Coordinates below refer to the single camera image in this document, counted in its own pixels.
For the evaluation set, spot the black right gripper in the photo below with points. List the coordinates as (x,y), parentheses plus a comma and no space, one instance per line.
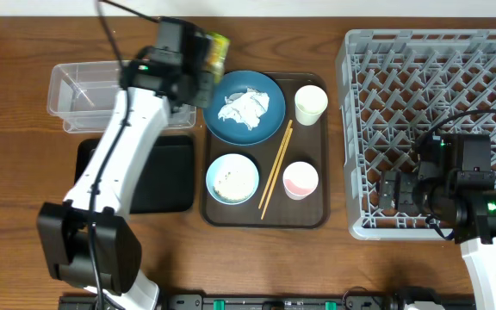
(400,197)

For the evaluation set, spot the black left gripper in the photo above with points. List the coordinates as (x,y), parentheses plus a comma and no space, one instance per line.
(206,82)

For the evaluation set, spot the yellow orange snack wrapper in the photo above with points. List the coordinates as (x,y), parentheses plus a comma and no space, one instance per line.
(216,58)

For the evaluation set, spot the white napkin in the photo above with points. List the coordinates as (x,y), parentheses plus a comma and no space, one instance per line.
(245,107)

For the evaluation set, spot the pink cup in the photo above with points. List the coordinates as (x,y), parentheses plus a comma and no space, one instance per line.
(300,179)

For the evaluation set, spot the light blue bowl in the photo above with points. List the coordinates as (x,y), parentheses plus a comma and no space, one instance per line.
(231,162)

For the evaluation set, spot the leftover rice pile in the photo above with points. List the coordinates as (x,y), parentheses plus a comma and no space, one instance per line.
(233,186)

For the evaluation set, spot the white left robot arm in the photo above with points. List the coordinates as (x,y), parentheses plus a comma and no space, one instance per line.
(86,239)

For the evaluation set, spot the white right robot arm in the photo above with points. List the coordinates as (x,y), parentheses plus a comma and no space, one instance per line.
(461,207)

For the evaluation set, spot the grey dishwasher rack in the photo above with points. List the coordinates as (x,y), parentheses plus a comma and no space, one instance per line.
(393,85)

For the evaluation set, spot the clear plastic waste bin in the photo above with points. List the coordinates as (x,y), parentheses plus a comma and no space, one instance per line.
(83,95)

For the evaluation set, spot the black food waste tray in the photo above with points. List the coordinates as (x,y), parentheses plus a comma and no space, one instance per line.
(161,183)

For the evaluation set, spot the brown serving tray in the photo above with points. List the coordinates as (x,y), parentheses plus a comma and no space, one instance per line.
(307,144)

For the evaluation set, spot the dark blue plate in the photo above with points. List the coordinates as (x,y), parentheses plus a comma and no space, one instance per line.
(238,133)

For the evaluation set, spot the wooden chopstick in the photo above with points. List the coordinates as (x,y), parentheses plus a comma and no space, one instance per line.
(275,164)
(273,182)

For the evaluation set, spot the white paper cup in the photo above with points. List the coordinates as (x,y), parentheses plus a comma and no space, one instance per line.
(310,102)

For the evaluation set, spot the black rail at table edge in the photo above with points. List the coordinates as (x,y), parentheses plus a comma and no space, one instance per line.
(197,302)

